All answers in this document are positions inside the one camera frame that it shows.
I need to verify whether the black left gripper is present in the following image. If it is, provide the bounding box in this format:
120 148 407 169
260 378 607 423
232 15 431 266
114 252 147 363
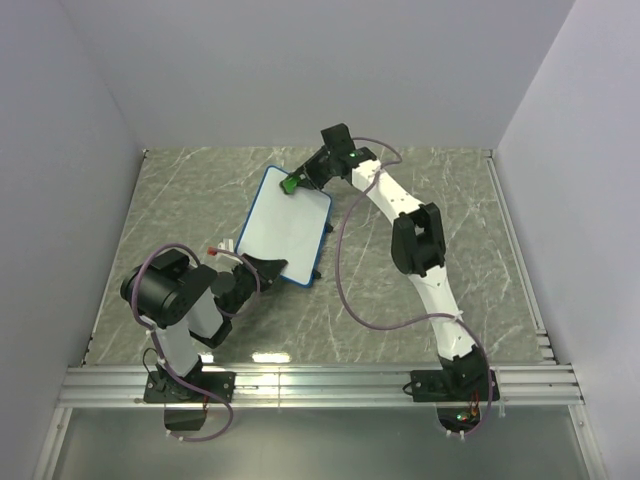
225 255 287 321

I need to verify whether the green whiteboard eraser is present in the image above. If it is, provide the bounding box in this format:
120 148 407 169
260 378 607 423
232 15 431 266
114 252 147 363
279 175 299 195

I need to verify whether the blue framed whiteboard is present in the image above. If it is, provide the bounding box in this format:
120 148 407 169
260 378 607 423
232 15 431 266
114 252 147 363
235 165 332 287

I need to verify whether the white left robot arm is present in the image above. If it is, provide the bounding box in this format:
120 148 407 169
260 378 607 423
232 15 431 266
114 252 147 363
120 243 288 402

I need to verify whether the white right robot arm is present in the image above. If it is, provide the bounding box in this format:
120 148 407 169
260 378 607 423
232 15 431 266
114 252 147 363
280 143 492 400

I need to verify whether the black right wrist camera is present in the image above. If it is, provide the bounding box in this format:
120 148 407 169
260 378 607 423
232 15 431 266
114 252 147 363
321 123 356 156

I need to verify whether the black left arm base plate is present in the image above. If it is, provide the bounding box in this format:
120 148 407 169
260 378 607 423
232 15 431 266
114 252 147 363
142 369 236 442

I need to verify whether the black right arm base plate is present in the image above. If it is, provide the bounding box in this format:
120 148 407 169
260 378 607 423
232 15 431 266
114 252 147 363
402 370 500 439

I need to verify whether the aluminium right side rail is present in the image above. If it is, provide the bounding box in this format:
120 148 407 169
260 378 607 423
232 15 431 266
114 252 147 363
483 149 558 364

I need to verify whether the aluminium rail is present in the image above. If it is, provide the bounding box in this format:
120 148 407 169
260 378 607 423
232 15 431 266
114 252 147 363
483 149 558 364
57 364 584 409

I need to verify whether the aluminium front rail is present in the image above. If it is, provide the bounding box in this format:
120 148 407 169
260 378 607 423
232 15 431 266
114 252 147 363
57 364 584 409

